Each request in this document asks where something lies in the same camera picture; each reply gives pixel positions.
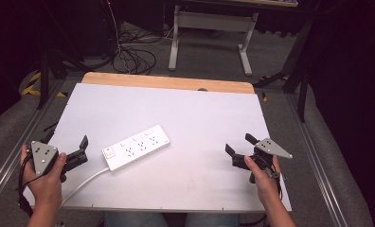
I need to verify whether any grey metal desk frame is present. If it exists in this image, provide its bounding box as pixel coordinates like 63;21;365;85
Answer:
168;4;259;77

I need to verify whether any white power strip cable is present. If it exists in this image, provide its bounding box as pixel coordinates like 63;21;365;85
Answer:
60;166;111;206

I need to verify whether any black metal stand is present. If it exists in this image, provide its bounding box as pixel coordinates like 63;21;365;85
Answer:
252;18;314;123

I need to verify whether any yellow black floor tape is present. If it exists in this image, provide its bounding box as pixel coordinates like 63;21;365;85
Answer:
20;71;67;98

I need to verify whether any aluminium rail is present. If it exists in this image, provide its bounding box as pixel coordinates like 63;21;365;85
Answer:
0;80;67;202
285;94;349;227

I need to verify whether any person's right hand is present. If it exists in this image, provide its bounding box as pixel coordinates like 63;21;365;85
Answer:
243;155;282;205

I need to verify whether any black tripod stand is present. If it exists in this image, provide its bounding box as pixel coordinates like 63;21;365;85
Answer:
37;0;90;111

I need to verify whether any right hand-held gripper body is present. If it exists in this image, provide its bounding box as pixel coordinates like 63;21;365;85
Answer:
231;137;294;184

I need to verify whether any white power strip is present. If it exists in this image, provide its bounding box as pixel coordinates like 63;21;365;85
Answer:
101;124;171;172

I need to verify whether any tangle of black floor cables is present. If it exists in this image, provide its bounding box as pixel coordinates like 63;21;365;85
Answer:
110;27;158;76

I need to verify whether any wooden desk top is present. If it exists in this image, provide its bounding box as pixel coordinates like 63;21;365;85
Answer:
175;0;299;9

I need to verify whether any person's left hand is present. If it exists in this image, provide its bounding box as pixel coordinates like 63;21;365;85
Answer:
19;144;67;208

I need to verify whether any black curtain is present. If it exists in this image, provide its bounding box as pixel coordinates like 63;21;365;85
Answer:
307;0;375;227

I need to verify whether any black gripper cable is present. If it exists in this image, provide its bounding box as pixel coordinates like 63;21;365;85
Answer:
17;153;40;219
264;165;288;202

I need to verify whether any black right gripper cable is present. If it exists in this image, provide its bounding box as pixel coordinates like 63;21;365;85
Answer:
264;165;288;202

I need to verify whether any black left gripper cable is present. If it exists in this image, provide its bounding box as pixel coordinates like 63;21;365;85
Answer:
17;153;40;219

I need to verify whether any thin white floor cable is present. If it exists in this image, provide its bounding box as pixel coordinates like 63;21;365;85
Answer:
107;0;124;65

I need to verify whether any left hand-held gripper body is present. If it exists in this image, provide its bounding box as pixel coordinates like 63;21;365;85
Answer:
29;140;89;183

